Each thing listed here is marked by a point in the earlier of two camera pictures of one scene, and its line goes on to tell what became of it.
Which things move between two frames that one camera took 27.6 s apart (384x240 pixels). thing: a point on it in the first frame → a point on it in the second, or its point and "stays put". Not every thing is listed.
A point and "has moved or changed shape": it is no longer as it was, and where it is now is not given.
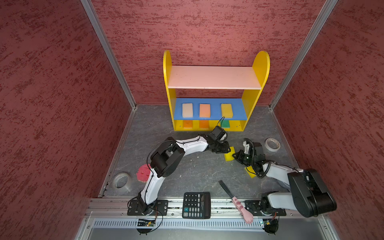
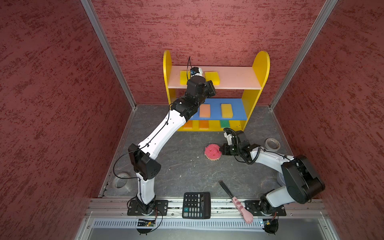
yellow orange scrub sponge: (188, 124) stays put
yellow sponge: (228, 156) → (184, 77)
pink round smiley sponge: (143, 172) has moved or changed shape
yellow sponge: (226, 110) stays put
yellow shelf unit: (201, 114) stays put
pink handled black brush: (246, 215) stays put
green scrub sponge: (225, 124) stays put
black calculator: (196, 205) stays put
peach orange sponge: (205, 110) stays put
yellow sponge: (251, 169) → (213, 76)
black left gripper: (225, 148) → (208, 85)
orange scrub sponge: (204, 124) stays put
